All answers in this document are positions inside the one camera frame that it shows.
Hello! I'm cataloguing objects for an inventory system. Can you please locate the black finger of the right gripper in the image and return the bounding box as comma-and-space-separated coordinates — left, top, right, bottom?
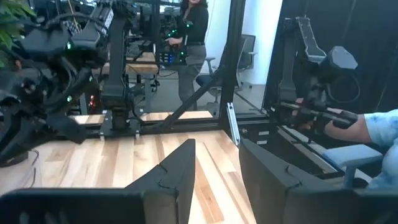
46, 113, 88, 144
0, 114, 35, 166

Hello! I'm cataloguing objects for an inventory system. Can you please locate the black background robot rig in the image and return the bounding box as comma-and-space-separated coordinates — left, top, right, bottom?
155, 6, 189, 67

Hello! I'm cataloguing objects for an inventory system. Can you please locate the black folding partition screen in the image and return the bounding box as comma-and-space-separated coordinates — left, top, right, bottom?
264, 0, 398, 125

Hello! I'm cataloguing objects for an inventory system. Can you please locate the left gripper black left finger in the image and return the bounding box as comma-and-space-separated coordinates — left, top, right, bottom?
124, 139, 197, 224

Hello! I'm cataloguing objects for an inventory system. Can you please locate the grey office chair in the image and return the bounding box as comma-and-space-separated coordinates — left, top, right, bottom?
195, 34, 259, 105

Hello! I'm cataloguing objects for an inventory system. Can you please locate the person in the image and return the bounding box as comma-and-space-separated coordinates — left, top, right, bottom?
363, 108, 398, 190
165, 0, 210, 111

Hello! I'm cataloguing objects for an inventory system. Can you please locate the black box with white labels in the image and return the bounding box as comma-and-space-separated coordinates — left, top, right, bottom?
242, 126, 274, 149

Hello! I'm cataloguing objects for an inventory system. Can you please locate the silver metal bracket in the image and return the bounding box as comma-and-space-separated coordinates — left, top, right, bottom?
226, 101, 241, 146

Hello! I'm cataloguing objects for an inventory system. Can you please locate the person's forearm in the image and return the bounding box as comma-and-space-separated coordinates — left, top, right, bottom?
323, 113, 374, 144

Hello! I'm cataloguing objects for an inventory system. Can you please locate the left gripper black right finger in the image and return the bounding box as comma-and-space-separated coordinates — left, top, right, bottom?
238, 139, 354, 224

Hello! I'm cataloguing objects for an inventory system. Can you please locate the green leafy plant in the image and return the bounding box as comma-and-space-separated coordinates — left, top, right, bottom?
0, 0, 37, 68

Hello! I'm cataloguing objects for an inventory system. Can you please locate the light blue chair armrest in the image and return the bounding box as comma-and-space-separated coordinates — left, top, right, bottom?
322, 143, 385, 189

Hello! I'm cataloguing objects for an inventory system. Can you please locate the person's hand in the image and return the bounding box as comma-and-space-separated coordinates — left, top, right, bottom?
292, 98, 332, 131

